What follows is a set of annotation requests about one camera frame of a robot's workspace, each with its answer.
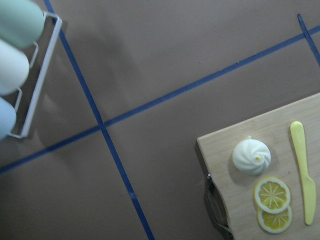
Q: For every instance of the white bun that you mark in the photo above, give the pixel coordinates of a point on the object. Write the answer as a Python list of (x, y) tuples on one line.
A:
[(251, 156)]

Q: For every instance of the wooden cutting board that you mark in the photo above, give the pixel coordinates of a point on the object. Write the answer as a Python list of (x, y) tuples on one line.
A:
[(237, 189)]

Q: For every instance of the lemon slice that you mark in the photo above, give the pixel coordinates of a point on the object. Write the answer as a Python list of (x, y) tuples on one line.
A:
[(275, 223), (272, 195)]

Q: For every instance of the yellow plastic knife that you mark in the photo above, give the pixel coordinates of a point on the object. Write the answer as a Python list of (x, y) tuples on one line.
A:
[(308, 185)]

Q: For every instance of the white cup rack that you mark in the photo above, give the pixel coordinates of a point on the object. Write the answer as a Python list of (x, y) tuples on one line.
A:
[(25, 129)]

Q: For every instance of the blue cup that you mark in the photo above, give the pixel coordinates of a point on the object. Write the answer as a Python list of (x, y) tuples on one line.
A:
[(7, 118)]

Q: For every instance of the white cup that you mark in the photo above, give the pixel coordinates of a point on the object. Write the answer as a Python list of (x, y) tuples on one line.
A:
[(14, 68)]

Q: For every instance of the green cup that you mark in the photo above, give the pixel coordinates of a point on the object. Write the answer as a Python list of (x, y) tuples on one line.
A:
[(21, 22)]

